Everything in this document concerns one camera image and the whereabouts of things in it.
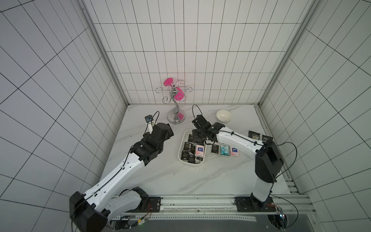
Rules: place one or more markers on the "pink cup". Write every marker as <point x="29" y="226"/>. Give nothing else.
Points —
<point x="180" y="96"/>
<point x="168" y="82"/>

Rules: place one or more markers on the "pink cup lower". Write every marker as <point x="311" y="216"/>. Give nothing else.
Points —
<point x="180" y="96"/>

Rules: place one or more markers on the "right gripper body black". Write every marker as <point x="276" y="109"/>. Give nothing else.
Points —
<point x="198" y="134"/>

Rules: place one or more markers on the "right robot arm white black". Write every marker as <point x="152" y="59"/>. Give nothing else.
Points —
<point x="267" y="157"/>

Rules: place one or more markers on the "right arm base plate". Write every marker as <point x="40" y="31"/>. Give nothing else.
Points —
<point x="246" y="205"/>

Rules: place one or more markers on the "aluminium mounting rail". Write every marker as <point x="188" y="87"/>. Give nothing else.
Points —
<point x="220" y="207"/>

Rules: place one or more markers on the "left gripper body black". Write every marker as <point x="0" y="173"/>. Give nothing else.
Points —
<point x="170" y="134"/>

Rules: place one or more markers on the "white storage box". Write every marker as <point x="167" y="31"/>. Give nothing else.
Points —
<point x="190" y="152"/>

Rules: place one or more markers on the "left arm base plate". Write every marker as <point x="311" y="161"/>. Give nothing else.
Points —
<point x="149" y="204"/>

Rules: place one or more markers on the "chrome cup holder stand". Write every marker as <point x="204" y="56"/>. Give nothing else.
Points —
<point x="176" y="115"/>

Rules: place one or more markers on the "teal cartoon tissue pack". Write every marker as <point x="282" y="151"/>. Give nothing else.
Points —
<point x="225" y="150"/>

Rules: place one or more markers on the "black tissue pack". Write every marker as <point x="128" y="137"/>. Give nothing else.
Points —
<point x="215" y="149"/>
<point x="187" y="146"/>
<point x="191" y="159"/>

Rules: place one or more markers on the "white ceramic bowl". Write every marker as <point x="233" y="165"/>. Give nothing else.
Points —
<point x="224" y="115"/>

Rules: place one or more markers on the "pink cup upper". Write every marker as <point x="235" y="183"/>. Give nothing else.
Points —
<point x="168" y="82"/>

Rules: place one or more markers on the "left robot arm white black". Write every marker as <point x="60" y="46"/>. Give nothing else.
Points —
<point x="90" y="211"/>

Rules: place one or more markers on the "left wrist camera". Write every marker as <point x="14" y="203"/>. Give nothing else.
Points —
<point x="149" y="118"/>

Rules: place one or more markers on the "black snack bag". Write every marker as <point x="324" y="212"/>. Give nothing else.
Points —
<point x="267" y="139"/>
<point x="254" y="135"/>

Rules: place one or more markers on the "pink Tempo tissue pack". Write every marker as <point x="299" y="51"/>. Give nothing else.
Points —
<point x="199" y="151"/>
<point x="234" y="152"/>

